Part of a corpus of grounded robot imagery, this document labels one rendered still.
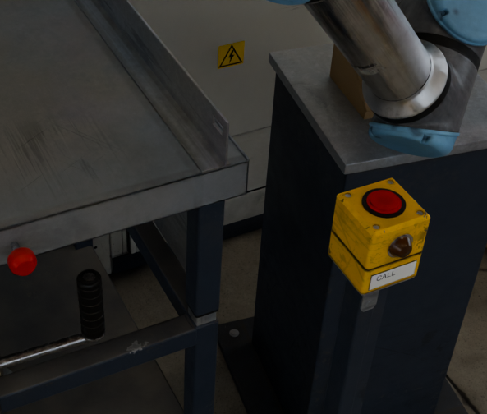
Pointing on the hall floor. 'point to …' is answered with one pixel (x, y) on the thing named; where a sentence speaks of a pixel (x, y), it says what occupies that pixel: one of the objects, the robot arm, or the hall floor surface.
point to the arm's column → (304, 337)
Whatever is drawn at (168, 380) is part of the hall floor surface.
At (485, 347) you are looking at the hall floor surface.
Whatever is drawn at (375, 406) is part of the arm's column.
